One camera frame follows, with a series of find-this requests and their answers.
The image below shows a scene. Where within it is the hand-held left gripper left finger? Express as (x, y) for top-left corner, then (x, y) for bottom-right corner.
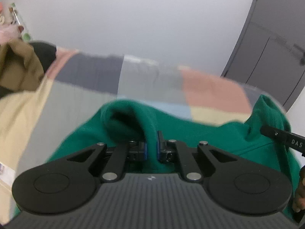
(64, 140), (148, 182)

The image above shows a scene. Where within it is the person's right hand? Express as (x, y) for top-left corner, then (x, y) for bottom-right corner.
(293, 168), (305, 214)

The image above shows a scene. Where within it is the black garment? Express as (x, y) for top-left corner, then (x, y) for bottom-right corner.
(29, 42), (58, 75)

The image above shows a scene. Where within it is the clear plastic packet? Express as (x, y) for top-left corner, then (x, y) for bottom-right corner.
(9, 2), (32, 41)

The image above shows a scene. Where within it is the grey door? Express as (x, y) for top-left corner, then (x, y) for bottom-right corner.
(220, 0), (305, 111)

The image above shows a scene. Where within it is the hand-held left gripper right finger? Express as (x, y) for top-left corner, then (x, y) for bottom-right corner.
(156, 130), (239, 182)

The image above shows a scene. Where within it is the green printed hoodie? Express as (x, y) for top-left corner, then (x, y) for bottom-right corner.
(13, 94), (301, 223)

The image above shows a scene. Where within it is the black door handle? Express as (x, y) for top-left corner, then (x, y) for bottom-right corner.
(293, 43), (305, 58)

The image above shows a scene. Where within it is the white quilt label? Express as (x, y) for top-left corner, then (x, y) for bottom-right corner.
(0, 162), (15, 185)

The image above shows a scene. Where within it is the patchwork bed quilt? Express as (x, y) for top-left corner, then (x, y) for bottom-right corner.
(0, 46), (287, 221)

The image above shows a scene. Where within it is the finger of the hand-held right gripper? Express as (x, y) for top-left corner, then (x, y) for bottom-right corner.
(260, 125), (288, 144)

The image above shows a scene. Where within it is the brown hoodie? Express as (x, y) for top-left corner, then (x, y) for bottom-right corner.
(0, 39), (46, 93)

